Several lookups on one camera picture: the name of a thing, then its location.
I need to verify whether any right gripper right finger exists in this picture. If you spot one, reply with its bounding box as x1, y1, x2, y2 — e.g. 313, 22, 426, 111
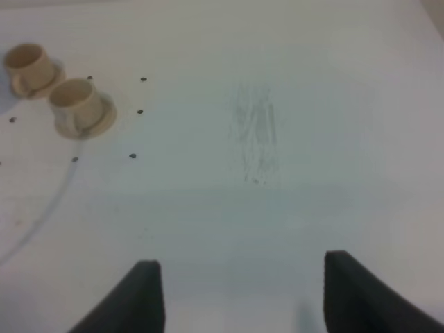
323, 250, 443, 333

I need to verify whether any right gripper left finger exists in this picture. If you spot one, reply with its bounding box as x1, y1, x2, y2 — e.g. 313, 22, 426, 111
71, 260, 166, 332

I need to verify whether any beige front teacup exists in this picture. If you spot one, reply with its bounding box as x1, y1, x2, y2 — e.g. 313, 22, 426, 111
48, 78, 104, 137

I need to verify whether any beige teacup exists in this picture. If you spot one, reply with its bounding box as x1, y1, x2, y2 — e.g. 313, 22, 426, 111
48, 78, 104, 137
3, 44, 56, 98

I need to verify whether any beige rear teacup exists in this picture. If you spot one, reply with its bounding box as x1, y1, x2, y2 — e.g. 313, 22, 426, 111
3, 44, 56, 98

